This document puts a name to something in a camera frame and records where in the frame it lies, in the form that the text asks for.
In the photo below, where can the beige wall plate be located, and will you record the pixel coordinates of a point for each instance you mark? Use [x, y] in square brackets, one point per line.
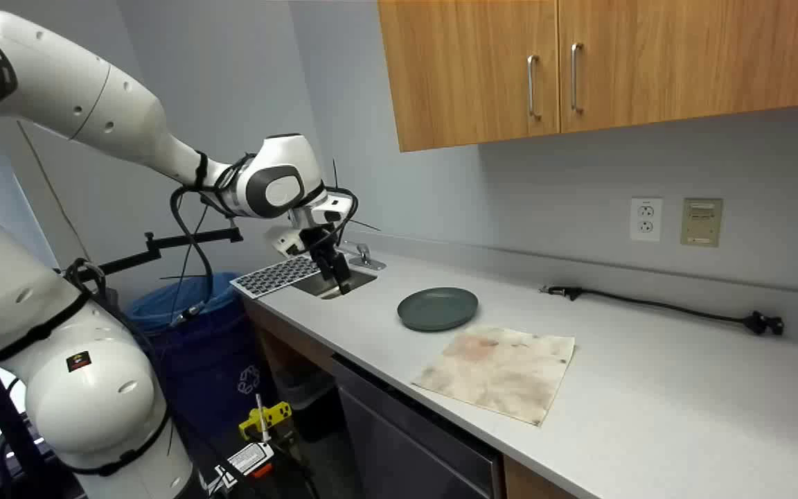
[702, 224]

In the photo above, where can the blue recycling bin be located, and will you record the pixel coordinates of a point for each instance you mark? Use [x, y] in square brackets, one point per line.
[205, 357]

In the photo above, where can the wooden base cabinet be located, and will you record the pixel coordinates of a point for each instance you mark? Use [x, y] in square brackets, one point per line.
[275, 347]

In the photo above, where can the dark under-counter dishwasher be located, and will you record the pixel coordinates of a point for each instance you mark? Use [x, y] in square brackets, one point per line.
[408, 446]

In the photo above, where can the stained cream cloth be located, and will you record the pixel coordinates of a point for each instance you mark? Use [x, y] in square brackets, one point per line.
[500, 370]

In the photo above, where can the flat black pad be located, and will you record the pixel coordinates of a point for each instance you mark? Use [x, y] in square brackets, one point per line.
[347, 281]

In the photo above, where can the yellow clamp tool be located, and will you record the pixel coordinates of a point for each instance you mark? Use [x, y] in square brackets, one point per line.
[263, 421]

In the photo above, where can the white and red device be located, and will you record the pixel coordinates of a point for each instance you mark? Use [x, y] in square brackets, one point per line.
[249, 458]

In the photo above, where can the wooden cabinet door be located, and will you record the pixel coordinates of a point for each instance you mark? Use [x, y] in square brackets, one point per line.
[692, 56]
[464, 70]

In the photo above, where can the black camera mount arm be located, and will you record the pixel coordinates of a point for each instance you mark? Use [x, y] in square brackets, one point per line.
[180, 242]

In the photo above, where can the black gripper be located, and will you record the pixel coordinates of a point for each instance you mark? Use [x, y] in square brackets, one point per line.
[320, 245]

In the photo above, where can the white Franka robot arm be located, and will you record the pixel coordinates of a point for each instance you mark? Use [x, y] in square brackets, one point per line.
[94, 98]

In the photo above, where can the black metal stand frame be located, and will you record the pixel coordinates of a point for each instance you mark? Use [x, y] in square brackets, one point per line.
[7, 425]

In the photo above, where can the white wall outlet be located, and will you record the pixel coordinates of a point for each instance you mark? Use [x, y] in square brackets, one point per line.
[645, 221]

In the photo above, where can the dark green plate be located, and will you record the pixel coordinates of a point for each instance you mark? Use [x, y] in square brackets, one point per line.
[436, 309]

